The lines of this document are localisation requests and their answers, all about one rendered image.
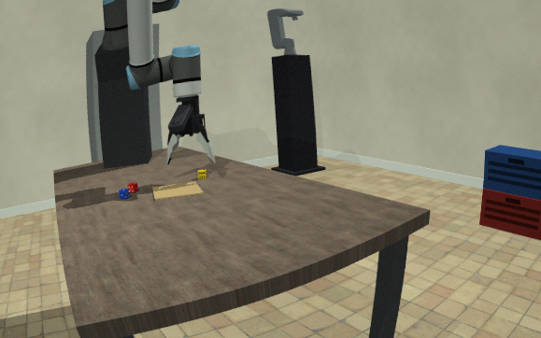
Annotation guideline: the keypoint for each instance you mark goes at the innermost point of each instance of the blue die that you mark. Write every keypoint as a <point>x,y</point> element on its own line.
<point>124,193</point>

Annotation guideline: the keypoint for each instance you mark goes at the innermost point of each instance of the red die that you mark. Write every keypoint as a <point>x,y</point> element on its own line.
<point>133,187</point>

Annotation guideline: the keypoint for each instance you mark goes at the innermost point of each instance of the tan mat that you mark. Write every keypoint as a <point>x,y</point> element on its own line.
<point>177,190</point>

